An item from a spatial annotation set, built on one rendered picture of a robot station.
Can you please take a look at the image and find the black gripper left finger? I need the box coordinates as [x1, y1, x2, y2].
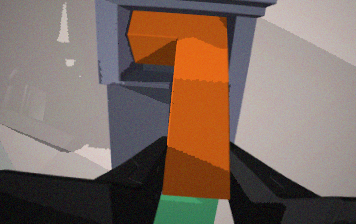
[0, 136, 168, 224]

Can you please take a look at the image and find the orange l-shaped part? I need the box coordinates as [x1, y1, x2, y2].
[127, 10, 230, 199]

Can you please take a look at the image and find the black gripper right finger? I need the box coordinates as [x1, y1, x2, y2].
[228, 142, 356, 224]

